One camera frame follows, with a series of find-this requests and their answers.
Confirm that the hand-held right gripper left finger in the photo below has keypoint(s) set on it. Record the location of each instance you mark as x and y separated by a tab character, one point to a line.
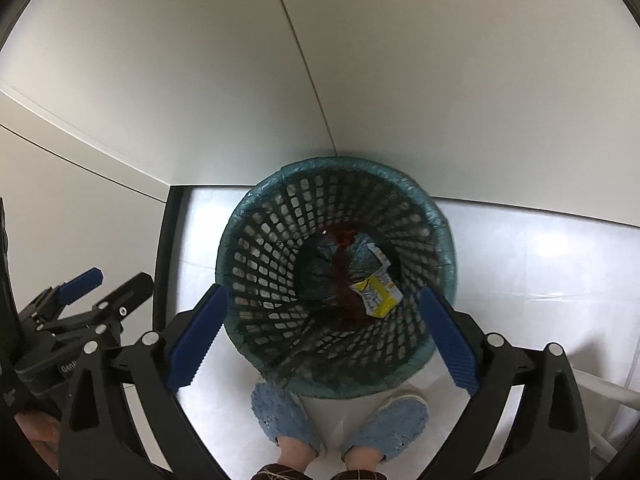
197	340

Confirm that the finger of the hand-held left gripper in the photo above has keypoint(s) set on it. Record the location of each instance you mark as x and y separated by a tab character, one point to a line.
132	292
80	285

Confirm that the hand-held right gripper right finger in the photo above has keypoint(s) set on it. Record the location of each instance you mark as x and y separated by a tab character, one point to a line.
450	340

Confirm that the dark mesh waste basket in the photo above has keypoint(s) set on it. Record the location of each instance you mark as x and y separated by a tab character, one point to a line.
280	240

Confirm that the person's left hand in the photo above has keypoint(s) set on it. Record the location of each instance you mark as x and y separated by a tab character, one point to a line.
37	432

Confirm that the yellow snack wrapper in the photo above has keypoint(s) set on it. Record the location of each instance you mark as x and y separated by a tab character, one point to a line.
377	297

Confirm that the small white wrapper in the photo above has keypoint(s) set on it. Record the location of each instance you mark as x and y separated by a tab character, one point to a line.
378	254

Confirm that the red plastic wrapper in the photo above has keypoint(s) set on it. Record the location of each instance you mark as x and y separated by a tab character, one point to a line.
342	280

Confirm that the person's right leg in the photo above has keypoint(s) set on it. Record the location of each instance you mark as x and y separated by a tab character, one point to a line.
362	460

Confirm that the person's leg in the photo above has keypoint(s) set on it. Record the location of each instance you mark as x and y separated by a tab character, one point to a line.
295	452
362	460

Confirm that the person's left leg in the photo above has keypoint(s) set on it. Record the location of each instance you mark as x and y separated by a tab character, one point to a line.
295	452

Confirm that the white plastic frame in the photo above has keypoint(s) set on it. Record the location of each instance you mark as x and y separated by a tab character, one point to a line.
605	388

